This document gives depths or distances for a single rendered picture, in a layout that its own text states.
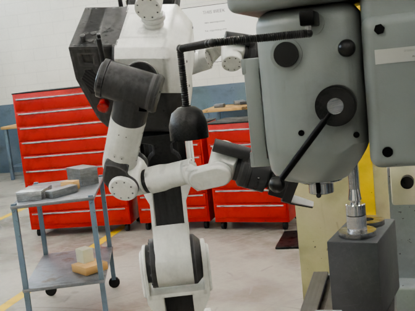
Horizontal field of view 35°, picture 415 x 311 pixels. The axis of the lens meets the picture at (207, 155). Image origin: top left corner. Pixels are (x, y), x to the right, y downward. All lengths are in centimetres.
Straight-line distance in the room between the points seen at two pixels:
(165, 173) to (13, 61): 1038
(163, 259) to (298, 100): 83
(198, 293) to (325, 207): 127
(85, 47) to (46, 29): 998
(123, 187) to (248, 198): 435
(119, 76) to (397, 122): 71
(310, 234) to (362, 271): 153
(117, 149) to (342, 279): 64
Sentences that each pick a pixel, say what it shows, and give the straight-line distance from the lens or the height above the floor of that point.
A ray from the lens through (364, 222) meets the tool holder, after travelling 163.
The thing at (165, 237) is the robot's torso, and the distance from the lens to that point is 190.
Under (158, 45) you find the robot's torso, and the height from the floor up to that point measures 161.
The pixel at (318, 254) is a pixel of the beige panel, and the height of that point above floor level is 62.
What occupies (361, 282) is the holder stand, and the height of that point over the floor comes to 101.
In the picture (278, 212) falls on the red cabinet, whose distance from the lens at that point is 599.
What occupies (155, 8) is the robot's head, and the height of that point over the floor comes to 170.
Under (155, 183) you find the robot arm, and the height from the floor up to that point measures 125.
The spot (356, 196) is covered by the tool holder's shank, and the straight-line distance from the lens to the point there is 162.
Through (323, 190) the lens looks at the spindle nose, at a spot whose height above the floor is 129.
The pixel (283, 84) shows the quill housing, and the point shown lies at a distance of 119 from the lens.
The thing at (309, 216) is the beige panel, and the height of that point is 80.
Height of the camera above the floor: 155
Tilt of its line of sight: 8 degrees down
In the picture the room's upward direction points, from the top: 6 degrees counter-clockwise
